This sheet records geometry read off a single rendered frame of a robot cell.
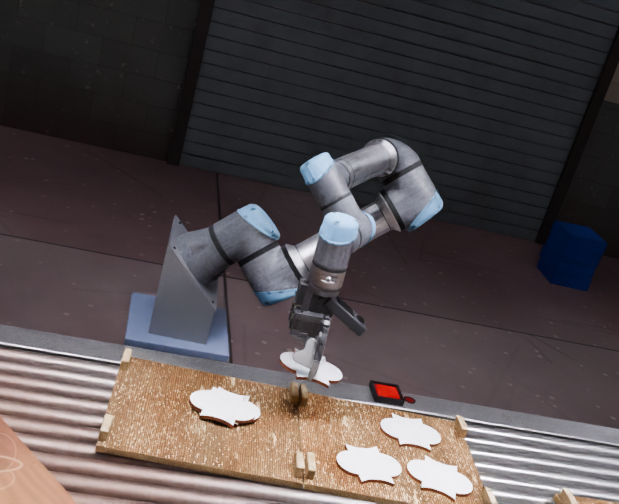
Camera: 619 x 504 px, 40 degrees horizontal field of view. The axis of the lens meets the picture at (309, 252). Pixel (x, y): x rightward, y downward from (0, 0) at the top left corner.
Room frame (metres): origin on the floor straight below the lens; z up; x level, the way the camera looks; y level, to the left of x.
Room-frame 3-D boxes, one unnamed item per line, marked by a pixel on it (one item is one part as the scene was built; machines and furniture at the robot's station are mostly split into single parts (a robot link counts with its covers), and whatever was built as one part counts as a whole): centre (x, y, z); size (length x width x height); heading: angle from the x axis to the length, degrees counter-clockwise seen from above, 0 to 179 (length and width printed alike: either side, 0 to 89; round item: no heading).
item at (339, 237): (1.66, -0.05, 1.36); 0.09 x 0.08 x 0.11; 161
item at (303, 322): (1.66, -0.04, 1.20); 0.09 x 0.08 x 0.12; 99
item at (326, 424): (1.62, -0.29, 0.93); 0.41 x 0.35 x 0.02; 99
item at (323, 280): (1.66, -0.05, 1.28); 0.08 x 0.08 x 0.05
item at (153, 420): (1.56, 0.11, 0.93); 0.41 x 0.35 x 0.02; 99
